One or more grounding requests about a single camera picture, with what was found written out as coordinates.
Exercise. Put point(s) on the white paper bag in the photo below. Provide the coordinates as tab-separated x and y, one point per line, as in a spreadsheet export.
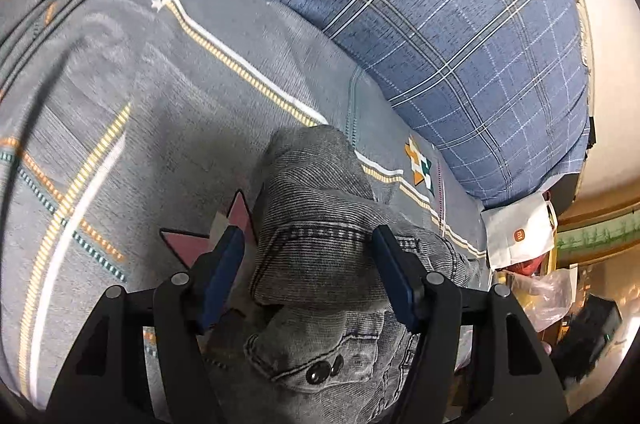
515	229

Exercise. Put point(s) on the blue plaid pillow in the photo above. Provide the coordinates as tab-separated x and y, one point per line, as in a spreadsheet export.
425	29

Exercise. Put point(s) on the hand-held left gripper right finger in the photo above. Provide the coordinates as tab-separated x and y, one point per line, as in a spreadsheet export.
397	279

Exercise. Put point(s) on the grey star-print bed sheet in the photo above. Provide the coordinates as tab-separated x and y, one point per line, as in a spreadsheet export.
150	104

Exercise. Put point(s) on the black box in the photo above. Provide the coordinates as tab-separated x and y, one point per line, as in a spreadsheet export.
590	334

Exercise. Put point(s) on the clear plastic bag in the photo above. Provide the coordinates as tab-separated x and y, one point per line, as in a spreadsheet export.
550	299

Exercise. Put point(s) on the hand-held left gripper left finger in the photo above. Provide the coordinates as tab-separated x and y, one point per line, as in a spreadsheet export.
222	279

